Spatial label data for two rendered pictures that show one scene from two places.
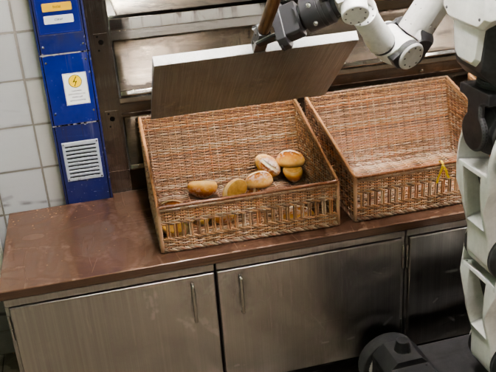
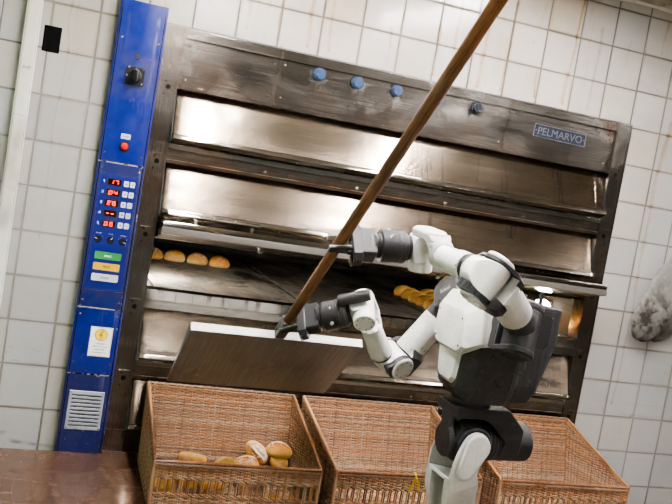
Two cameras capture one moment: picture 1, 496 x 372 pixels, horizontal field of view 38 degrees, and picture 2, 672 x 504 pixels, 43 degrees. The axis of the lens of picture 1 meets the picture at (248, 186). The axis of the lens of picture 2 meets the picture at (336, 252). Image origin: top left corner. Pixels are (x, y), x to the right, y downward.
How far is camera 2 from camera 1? 77 cm
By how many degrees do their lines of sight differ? 21
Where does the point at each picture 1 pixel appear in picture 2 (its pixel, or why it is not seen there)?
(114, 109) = (127, 369)
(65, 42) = (103, 298)
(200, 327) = not seen: outside the picture
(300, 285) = not seen: outside the picture
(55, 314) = not seen: outside the picture
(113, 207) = (101, 462)
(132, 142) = (135, 403)
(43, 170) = (42, 412)
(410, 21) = (406, 341)
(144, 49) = (170, 321)
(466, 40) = (447, 361)
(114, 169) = (110, 426)
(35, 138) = (46, 379)
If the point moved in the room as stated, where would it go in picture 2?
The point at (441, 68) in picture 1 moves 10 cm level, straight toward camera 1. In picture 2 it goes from (428, 398) to (427, 404)
